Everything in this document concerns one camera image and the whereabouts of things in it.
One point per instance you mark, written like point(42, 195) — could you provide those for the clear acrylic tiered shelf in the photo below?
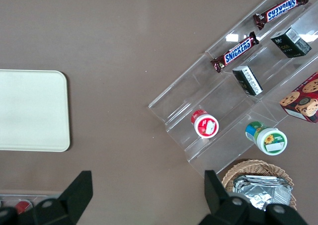
point(223, 91)

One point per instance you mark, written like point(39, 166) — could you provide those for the red lid yogurt cup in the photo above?
point(205, 125)

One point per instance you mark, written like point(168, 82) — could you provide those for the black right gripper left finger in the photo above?
point(67, 200)

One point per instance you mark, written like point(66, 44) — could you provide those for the Snickers chocolate bar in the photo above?
point(236, 52)
point(282, 8)

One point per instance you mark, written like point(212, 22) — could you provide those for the red chocolate chip cookie box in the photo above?
point(304, 100)

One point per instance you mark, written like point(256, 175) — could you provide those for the dark green small box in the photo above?
point(248, 81)
point(292, 43)

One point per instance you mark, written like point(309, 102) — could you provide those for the green lid sunflower cup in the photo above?
point(269, 139)

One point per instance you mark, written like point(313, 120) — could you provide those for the light tan wicker basket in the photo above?
point(246, 168)

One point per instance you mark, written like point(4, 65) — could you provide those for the silver foil wrapped packet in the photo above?
point(261, 192)

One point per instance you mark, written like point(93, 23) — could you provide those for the cream rectangular tray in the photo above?
point(32, 110)

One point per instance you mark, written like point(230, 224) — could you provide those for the red cola can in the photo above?
point(23, 206)

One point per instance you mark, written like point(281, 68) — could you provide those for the clear acrylic can rack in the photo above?
point(42, 197)

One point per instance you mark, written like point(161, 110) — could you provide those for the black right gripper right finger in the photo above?
point(223, 205)

